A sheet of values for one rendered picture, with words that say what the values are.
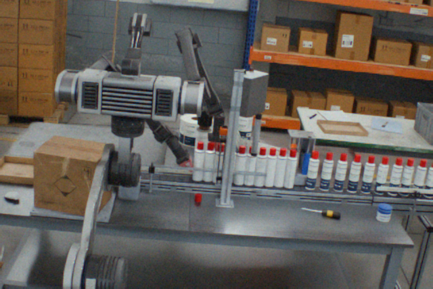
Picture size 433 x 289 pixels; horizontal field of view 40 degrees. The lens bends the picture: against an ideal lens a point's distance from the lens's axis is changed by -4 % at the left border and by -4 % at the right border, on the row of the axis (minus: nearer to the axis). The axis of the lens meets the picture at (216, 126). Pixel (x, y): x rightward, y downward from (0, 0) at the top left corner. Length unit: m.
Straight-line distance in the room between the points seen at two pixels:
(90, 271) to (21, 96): 4.38
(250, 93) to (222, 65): 4.69
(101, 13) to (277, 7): 2.12
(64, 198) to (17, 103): 3.76
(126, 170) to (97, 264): 0.47
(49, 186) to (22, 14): 3.66
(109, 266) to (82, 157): 0.67
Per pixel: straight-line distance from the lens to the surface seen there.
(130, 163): 2.48
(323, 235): 2.86
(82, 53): 7.70
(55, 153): 2.73
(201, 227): 2.78
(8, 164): 3.38
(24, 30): 6.27
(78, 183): 2.72
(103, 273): 2.19
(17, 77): 6.42
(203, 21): 7.42
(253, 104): 2.87
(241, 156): 3.07
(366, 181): 3.24
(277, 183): 3.15
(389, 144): 4.43
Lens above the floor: 2.10
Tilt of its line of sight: 18 degrees down
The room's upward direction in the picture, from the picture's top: 6 degrees clockwise
